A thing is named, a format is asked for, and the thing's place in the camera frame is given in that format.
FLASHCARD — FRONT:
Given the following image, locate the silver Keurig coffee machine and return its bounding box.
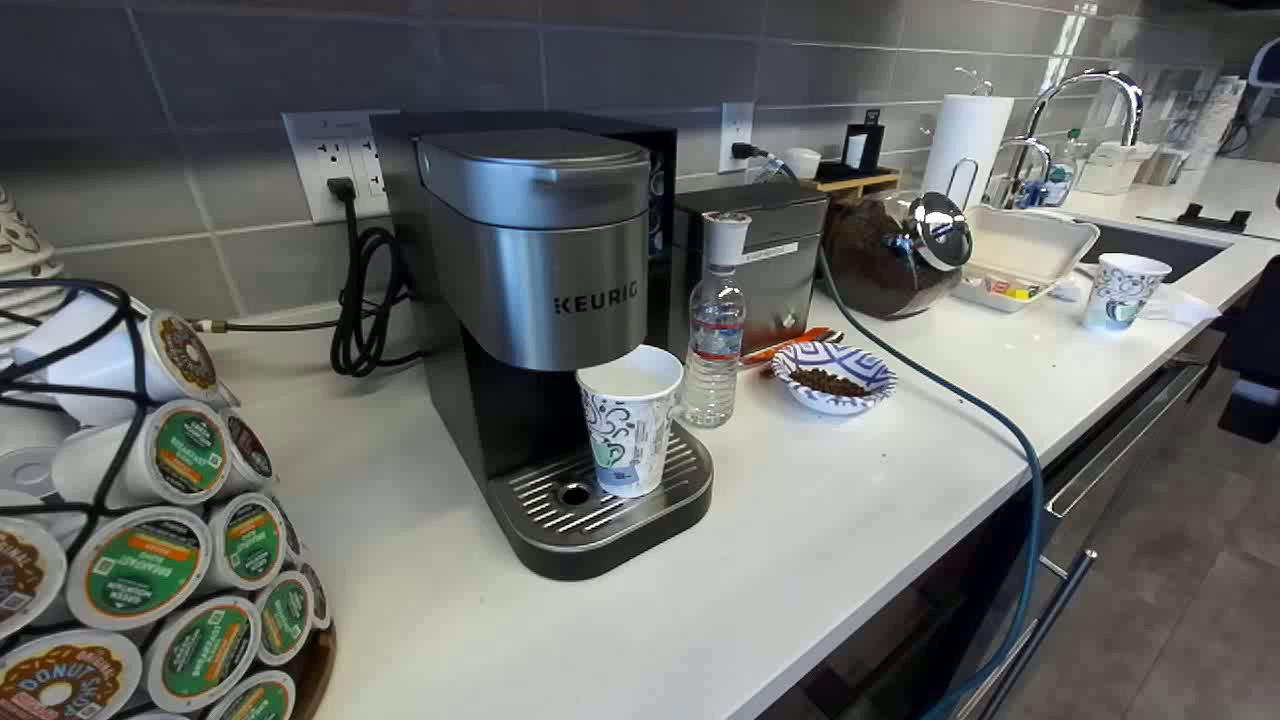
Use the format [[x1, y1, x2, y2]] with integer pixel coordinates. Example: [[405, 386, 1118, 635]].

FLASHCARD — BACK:
[[375, 113, 711, 578]]

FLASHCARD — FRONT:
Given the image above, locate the stainless steel bin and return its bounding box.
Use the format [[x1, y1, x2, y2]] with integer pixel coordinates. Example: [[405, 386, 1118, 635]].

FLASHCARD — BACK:
[[669, 178, 828, 352]]

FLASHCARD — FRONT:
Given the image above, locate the green lid coffee pod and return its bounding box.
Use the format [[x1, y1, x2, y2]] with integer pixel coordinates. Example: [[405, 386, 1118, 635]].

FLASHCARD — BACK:
[[144, 595, 261, 713], [53, 401, 229, 506], [214, 493, 290, 591], [65, 506, 214, 630]]

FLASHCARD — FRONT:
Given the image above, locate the brown lid coffee pod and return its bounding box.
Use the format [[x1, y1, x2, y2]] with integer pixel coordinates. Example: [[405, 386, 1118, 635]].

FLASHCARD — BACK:
[[53, 309, 229, 411]]

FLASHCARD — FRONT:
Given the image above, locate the patterned paper cup on machine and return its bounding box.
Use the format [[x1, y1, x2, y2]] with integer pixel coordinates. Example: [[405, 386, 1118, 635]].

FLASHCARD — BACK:
[[578, 344, 684, 501]]

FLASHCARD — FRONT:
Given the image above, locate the clear plastic water bottle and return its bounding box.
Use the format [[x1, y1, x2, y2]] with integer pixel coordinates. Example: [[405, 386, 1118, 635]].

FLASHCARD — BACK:
[[682, 212, 752, 426]]

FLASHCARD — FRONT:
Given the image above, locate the blue patterned small dish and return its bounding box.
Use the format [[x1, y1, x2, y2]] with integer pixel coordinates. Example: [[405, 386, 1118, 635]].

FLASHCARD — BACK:
[[773, 339, 894, 417]]

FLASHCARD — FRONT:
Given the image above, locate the white paper towel roll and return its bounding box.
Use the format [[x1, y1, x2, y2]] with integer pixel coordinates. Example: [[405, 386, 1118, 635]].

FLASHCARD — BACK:
[[919, 91, 1014, 209]]

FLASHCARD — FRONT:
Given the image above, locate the chrome sink faucet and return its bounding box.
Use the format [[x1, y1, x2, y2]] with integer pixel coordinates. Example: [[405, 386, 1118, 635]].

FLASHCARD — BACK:
[[999, 69, 1153, 212]]

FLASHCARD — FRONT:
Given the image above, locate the blue cable over counter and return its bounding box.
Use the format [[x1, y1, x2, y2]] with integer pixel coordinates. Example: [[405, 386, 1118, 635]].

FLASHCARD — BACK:
[[728, 141, 1047, 720]]

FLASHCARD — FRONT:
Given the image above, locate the black machine power cord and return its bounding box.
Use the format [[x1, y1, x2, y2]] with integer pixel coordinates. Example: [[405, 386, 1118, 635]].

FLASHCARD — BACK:
[[197, 170, 432, 378]]

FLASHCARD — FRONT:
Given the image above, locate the white wall outlet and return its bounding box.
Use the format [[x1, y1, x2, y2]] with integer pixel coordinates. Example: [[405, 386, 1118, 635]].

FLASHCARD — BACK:
[[282, 113, 388, 221]]

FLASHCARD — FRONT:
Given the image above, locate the black wire pod carousel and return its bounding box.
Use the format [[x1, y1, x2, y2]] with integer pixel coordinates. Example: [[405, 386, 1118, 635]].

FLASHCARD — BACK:
[[0, 278, 338, 720]]

